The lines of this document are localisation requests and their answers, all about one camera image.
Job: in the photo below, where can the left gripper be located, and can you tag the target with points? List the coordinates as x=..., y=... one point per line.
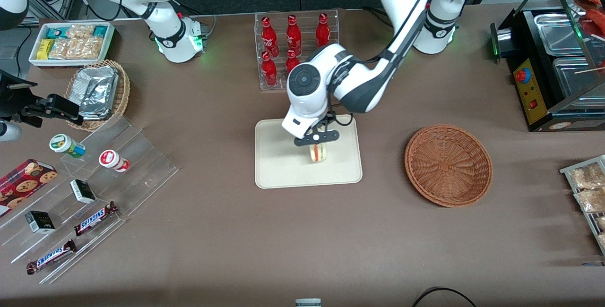
x=325, y=121

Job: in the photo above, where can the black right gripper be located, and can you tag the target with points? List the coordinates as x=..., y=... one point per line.
x=14, y=100

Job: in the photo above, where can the triangle sandwich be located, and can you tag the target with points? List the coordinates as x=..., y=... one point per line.
x=318, y=153

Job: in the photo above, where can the beige plastic tray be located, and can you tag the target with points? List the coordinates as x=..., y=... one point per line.
x=283, y=165

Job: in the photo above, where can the small brown wicker basket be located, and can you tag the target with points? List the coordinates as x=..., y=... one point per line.
x=124, y=94

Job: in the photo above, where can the large brown wicker basket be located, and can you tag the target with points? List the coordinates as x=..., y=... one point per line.
x=446, y=165

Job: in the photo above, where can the green yellow yoghurt cup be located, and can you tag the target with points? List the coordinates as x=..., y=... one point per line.
x=64, y=144

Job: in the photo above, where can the silver foil pack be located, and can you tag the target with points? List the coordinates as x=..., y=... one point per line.
x=97, y=101
x=99, y=75

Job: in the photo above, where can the white rectangular snack container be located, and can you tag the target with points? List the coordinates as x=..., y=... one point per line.
x=35, y=61

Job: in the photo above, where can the clear cracker bag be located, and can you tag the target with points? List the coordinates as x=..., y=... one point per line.
x=80, y=31
x=89, y=48
x=62, y=49

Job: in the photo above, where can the yellow snack packet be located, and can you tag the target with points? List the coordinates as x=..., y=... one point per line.
x=45, y=49

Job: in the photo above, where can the red white yoghurt cup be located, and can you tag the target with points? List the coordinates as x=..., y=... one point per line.
x=111, y=159

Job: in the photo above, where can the teal snack packet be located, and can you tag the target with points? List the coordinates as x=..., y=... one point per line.
x=57, y=32
x=100, y=31

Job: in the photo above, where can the red cola bottle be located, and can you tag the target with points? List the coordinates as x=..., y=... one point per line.
x=269, y=72
x=323, y=33
x=269, y=38
x=292, y=61
x=293, y=38

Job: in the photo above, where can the red cookie box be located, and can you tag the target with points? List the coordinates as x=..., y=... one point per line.
x=23, y=184

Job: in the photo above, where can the small black carton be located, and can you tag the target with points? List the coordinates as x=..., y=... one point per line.
x=82, y=191
x=39, y=222

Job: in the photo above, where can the clear acrylic stepped display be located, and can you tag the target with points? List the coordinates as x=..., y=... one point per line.
x=142, y=165

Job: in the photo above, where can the brown snickers bar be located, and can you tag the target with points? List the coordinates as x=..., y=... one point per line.
x=94, y=218
x=51, y=256

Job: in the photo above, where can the clear acrylic bottle rack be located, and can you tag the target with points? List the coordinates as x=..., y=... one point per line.
x=307, y=21

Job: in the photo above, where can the black food warmer cabinet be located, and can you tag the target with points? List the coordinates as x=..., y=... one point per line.
x=539, y=85

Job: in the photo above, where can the steel warmer pan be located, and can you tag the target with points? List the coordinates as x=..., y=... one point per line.
x=579, y=80
x=557, y=33

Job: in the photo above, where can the clear nut snack bag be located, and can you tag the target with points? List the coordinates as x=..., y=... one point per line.
x=592, y=200
x=600, y=223
x=588, y=176

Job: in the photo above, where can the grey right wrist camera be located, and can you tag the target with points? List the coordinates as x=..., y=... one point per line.
x=8, y=132

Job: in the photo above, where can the red rocker switch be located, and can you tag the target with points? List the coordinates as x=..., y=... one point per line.
x=533, y=104

